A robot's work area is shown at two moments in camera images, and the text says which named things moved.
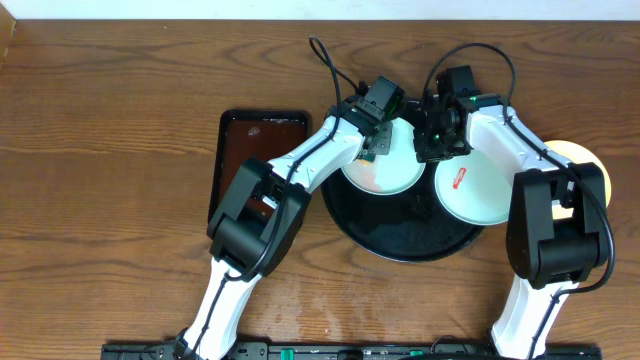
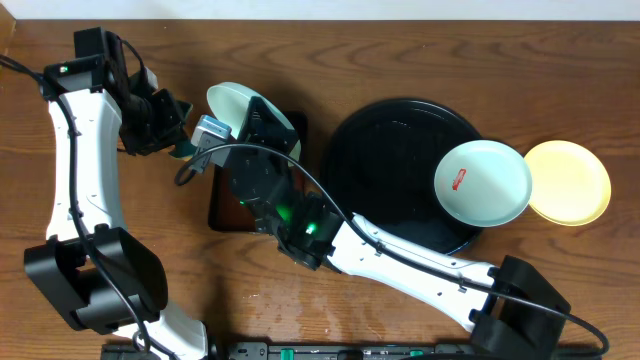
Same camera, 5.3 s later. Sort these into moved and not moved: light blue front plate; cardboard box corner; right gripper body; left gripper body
Moved: right gripper body; light blue front plate; left gripper body
Not moved: cardboard box corner
